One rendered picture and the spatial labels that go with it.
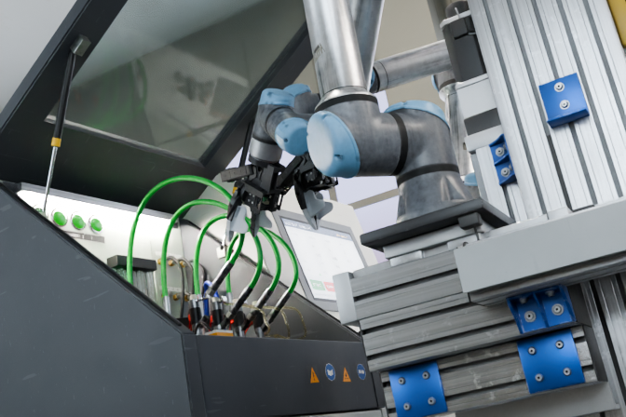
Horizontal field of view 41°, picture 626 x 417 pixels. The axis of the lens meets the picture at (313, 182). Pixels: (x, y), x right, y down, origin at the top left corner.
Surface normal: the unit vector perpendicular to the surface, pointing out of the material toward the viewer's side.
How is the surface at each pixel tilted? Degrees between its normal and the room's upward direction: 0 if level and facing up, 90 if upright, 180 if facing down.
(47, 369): 90
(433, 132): 90
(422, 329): 90
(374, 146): 117
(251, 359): 90
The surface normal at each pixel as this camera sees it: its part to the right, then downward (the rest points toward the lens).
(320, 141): -0.88, 0.15
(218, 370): 0.81, -0.33
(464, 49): -0.46, -0.22
